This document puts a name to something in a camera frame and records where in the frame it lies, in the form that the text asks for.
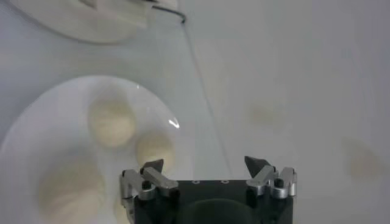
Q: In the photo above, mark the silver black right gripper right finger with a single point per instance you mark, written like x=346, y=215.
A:
x=262, y=178

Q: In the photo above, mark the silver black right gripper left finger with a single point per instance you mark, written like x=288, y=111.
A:
x=158, y=179

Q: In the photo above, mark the white steamed baozi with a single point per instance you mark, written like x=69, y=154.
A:
x=153, y=149
x=111, y=123
x=70, y=191

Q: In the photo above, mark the round white plate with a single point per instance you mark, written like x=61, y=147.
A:
x=61, y=131

